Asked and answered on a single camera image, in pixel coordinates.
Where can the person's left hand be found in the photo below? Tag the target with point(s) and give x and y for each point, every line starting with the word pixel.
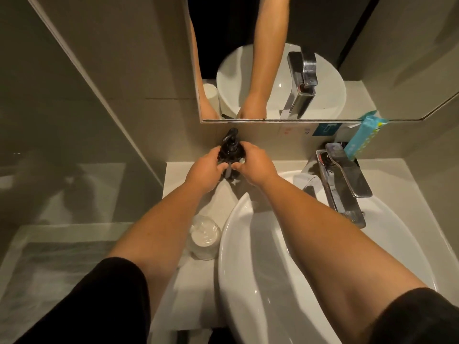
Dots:
pixel 204 171

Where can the person's left thumb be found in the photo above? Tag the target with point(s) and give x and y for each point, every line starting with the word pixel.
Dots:
pixel 222 168

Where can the black pump soap dispenser bottle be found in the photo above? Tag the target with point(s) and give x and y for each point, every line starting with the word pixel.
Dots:
pixel 231 151

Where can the person's black right sleeve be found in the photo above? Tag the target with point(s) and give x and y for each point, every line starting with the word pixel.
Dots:
pixel 416 318

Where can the wall mirror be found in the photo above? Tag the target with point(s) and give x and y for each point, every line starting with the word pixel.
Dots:
pixel 304 57

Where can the person's right forearm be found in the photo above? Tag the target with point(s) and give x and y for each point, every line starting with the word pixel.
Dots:
pixel 322 247

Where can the teal tissue packet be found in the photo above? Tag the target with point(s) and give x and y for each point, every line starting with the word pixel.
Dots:
pixel 363 136

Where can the person's black sleeve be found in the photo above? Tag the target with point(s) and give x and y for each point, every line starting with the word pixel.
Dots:
pixel 416 318
pixel 96 304

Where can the chrome basin faucet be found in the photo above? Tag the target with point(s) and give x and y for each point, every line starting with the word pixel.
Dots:
pixel 340 186

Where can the person's right thumb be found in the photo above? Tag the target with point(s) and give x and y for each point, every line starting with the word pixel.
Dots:
pixel 237 166

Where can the white oval vessel sink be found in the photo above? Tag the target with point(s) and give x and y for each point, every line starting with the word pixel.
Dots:
pixel 287 283

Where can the person's black left sleeve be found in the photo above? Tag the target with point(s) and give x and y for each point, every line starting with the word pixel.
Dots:
pixel 96 304

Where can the person's left forearm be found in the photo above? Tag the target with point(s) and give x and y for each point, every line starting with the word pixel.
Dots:
pixel 157 229

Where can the glass shower partition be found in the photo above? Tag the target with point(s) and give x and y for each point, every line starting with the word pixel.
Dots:
pixel 71 146

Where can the blue and white wall sticker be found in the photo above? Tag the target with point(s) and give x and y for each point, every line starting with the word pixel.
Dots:
pixel 315 130

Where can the person's right hand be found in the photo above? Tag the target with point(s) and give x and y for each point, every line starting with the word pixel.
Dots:
pixel 256 166

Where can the plastic-wrapped white cup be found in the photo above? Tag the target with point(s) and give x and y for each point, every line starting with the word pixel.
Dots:
pixel 204 238

